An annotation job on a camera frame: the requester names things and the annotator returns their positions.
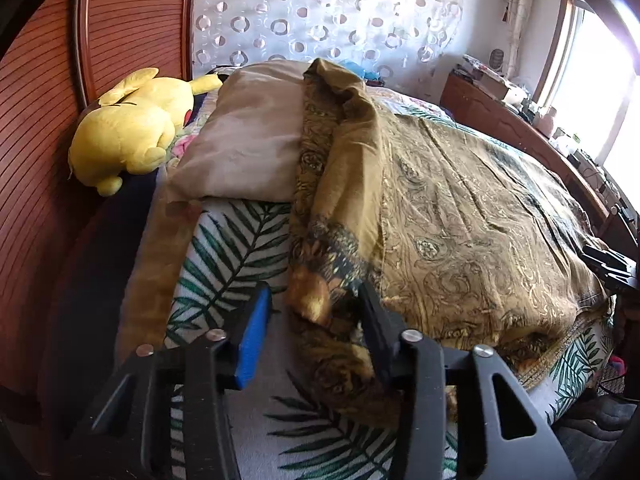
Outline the golden brown patterned garment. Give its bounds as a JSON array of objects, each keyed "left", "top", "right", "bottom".
[{"left": 288, "top": 60, "right": 611, "bottom": 426}]

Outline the palm leaf print sheet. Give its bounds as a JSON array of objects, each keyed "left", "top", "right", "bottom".
[{"left": 164, "top": 104, "right": 616, "bottom": 480}]

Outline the beige pillow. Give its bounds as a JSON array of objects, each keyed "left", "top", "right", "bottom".
[{"left": 114, "top": 60, "right": 309, "bottom": 363}]

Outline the pink bottle on cabinet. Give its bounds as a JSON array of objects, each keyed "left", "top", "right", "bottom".
[{"left": 535, "top": 106, "right": 556, "bottom": 139}]

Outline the wooden louvered wardrobe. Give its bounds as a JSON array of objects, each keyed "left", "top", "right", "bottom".
[{"left": 1, "top": 0, "right": 192, "bottom": 419}]

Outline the yellow Pikachu plush toy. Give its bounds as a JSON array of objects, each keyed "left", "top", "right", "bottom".
[{"left": 67, "top": 67, "right": 222, "bottom": 197}]

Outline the cardboard box on cabinet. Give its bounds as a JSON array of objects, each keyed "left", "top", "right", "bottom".
[{"left": 473, "top": 74, "right": 510, "bottom": 101}]

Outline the wooden side cabinet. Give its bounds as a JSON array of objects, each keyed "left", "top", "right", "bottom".
[{"left": 439, "top": 70, "right": 615, "bottom": 246}]

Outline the blue item at headboard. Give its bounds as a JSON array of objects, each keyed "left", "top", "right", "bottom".
[{"left": 341, "top": 60, "right": 384, "bottom": 84}]

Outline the white window drape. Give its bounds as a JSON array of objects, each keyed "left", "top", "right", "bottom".
[{"left": 503, "top": 0, "right": 534, "bottom": 79}]

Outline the white circle pattern curtain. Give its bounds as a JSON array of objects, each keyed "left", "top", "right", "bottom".
[{"left": 192, "top": 0, "right": 463, "bottom": 96}]

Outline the window with wooden frame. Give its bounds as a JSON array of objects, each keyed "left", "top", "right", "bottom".
[{"left": 541, "top": 0, "right": 639, "bottom": 205}]

